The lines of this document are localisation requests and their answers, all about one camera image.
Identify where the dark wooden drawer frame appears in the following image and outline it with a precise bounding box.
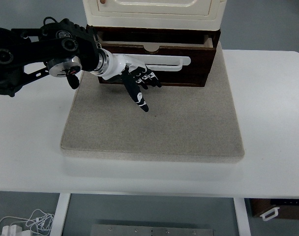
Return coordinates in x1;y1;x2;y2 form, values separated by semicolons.
87;26;221;54

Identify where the spare wooden drawer on floor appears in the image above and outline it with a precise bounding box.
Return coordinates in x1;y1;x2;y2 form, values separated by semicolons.
250;199;299;221

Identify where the cream white cabinet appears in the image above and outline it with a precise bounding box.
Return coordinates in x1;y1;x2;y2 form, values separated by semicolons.
83;0;227;31

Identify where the white right table leg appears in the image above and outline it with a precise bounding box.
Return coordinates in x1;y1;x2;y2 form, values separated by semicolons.
233;198;251;236

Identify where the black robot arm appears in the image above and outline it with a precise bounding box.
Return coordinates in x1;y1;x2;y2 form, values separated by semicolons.
0;19;161;112

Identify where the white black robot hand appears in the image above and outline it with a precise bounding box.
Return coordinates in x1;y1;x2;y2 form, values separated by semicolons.
91;49;162;112

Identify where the white drawer handle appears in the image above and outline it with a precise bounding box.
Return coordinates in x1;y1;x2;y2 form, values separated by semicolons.
125;54;191;72

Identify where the white table leg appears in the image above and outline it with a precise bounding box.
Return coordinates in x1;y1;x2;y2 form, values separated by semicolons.
50;193;71;236
233;198;251;236

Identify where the white power adapter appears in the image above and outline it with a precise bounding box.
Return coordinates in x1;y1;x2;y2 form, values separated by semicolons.
1;225;23;236

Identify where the dark wooden drawer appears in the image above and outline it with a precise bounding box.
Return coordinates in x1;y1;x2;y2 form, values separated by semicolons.
97;27;221;87

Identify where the white left table leg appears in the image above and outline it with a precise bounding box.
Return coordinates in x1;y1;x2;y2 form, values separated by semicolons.
50;193;71;236

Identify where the white cable on floor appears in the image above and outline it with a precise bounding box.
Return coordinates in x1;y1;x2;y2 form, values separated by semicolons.
0;209;55;236

